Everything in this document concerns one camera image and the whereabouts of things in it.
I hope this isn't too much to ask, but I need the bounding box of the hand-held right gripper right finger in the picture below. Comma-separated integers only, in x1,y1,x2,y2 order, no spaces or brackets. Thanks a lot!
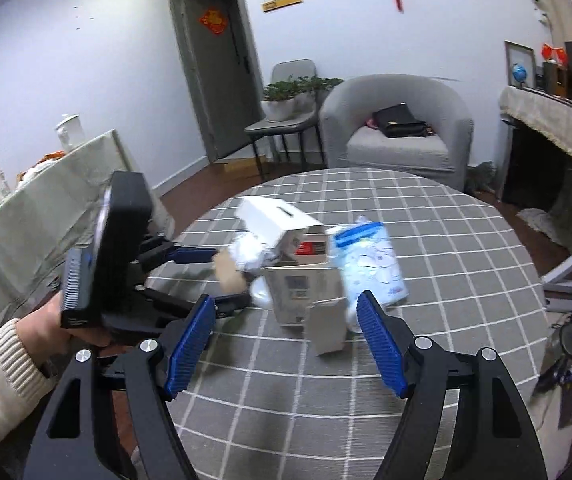
356,290,549,480

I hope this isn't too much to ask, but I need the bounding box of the black bag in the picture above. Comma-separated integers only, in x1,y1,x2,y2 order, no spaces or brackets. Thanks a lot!
372,102,429,139

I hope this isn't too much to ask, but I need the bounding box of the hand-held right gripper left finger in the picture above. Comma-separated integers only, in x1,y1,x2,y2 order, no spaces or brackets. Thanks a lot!
21,294,217,480

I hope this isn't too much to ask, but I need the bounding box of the grey armchair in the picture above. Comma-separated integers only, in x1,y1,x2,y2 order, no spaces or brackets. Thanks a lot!
318,74,474,193

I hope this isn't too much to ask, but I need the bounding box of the white plastic bag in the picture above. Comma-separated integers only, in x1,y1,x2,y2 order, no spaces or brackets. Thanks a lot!
248,277,277,311

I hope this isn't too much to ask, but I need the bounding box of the red and white box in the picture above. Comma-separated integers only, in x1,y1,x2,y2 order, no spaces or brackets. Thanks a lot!
286,227,337,268

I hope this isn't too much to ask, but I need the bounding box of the grey chair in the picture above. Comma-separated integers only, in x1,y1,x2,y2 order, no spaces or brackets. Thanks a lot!
243,58,322,181

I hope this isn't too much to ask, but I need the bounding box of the grey cat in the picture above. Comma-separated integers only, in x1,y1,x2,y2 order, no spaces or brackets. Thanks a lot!
466,160,499,196

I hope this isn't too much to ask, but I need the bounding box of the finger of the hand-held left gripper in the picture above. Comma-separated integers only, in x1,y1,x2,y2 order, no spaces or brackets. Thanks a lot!
133,285,253,335
136,236,219,277

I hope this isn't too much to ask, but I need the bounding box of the white paper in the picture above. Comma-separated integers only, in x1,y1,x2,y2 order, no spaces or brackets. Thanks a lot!
228,232,279,277

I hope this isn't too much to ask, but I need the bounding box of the person's left hand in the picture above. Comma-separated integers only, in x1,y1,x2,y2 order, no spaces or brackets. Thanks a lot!
16,290,113,367

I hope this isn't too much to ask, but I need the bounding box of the grey door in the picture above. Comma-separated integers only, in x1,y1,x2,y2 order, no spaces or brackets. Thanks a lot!
167,0,267,166

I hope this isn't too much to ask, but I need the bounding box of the potted green plant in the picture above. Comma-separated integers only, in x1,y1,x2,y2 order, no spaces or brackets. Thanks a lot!
261,74,344,123

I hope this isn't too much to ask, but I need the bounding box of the beige tablecloth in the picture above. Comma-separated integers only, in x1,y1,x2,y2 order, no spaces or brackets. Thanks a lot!
0,129,177,321

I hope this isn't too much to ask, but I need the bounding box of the white labelled cardboard box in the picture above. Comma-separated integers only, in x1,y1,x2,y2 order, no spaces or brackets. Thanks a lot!
264,262,349,357

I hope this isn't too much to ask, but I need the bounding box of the long white cardboard box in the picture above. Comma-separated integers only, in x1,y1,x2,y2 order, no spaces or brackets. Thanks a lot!
236,196,324,256

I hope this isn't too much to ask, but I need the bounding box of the red diamond door decoration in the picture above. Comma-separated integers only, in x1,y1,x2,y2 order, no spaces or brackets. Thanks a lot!
197,6,229,36

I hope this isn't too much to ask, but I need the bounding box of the white lidded jar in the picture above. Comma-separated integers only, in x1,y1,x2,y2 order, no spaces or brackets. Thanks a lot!
55,112,84,151

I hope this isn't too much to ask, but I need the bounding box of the low doorway step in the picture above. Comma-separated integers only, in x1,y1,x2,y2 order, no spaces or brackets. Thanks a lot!
216,155,269,178

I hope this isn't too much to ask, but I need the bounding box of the picture frame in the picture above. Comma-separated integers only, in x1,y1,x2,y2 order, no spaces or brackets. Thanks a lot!
504,40,538,90

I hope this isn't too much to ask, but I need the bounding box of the brown cardboard piece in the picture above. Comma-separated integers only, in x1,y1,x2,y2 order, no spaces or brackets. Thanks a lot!
211,249,247,293

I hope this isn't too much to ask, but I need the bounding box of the white floor rag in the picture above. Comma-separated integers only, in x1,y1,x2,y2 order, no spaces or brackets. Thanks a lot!
518,207,563,242

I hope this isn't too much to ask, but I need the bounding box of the grey checked tablecloth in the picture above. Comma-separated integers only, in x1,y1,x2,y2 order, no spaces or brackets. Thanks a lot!
163,167,549,480

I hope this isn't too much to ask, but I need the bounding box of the blue and white plastic packet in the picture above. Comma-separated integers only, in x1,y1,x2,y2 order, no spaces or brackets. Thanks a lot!
328,216,409,333

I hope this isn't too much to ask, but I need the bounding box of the fringed grey desk cloth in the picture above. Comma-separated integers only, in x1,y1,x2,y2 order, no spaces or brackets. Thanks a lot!
497,85,572,186

